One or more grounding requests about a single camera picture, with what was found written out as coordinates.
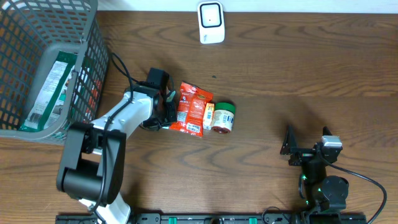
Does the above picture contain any green-lid white jar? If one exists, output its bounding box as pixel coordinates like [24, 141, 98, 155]
[212, 102, 236, 134]

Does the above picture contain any green white 3M package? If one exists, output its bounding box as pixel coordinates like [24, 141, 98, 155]
[19, 51, 77, 132]

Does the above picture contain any light teal snack packet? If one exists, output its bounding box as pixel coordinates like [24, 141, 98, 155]
[166, 90, 176, 103]

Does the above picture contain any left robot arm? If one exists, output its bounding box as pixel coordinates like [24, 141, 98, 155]
[55, 85, 290, 223]

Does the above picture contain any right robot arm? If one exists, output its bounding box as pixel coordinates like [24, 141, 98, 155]
[280, 126, 349, 213]

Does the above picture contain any white barcode scanner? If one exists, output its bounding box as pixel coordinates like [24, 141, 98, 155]
[197, 1, 225, 44]

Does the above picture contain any orange-red snack bag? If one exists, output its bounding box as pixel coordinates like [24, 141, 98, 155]
[169, 82, 213, 138]

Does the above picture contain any small yellow-orange packet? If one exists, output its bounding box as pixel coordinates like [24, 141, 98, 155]
[203, 103, 215, 130]

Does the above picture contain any grey plastic mesh basket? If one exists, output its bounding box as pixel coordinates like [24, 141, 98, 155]
[1, 0, 109, 145]

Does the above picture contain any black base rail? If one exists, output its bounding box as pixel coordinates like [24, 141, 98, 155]
[55, 212, 368, 224]

